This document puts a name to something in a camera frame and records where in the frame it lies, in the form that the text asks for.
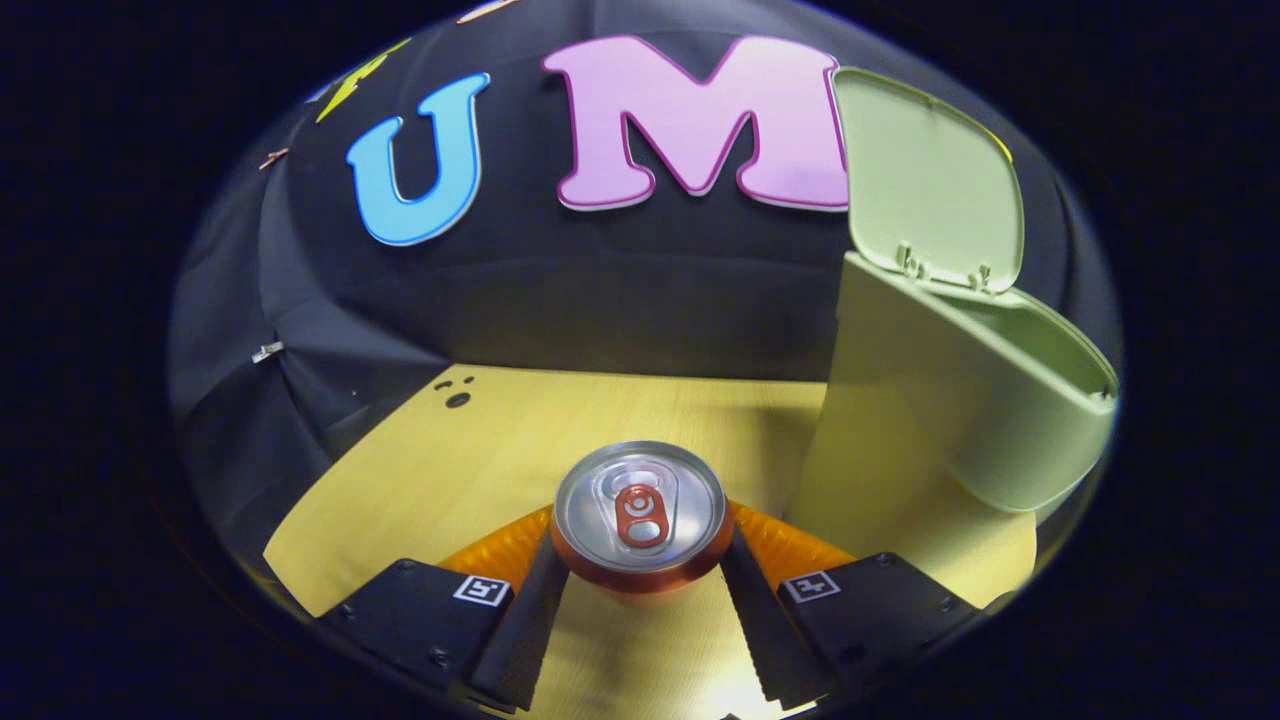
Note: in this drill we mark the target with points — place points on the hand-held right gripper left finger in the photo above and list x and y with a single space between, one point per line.
525 640

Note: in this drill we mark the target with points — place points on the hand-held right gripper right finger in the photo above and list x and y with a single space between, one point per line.
760 630

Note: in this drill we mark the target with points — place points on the orange pop can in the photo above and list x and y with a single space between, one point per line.
640 480

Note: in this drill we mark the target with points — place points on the pale green desktop garbage bin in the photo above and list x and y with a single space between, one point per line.
900 400

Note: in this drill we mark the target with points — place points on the wooden desktop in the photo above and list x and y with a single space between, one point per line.
500 450

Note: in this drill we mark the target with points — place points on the black backdrop cloth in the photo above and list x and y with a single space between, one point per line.
600 290

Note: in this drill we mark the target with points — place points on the silver backdrop clip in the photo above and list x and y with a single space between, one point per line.
267 352

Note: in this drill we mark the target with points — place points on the copper backdrop clip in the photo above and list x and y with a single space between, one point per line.
272 158

